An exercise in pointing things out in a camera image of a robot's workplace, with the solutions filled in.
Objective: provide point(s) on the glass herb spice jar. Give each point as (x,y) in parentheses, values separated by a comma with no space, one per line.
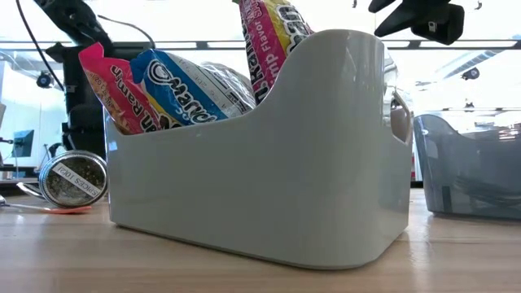
(73,181)

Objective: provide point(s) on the green pink ramen packet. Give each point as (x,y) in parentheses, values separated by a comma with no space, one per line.
(264,49)

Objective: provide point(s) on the red ramen packet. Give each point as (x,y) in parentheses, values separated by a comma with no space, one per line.
(118,93)

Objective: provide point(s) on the blue-lit monitor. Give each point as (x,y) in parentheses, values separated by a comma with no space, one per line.
(23,143)

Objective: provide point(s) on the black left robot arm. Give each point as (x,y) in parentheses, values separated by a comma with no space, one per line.
(81,122)

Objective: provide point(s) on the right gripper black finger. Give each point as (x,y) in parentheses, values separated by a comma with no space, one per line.
(380,4)
(437,22)

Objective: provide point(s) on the dark grey translucent bin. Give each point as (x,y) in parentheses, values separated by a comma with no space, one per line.
(468,183)

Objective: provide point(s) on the silver all-metal spoon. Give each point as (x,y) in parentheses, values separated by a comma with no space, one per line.
(20,186)

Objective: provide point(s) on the blue ramen packet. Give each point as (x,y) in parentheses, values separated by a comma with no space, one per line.
(179,89)

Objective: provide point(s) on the black ceiling spotlight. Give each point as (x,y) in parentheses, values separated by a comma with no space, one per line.
(45,79)
(471,73)

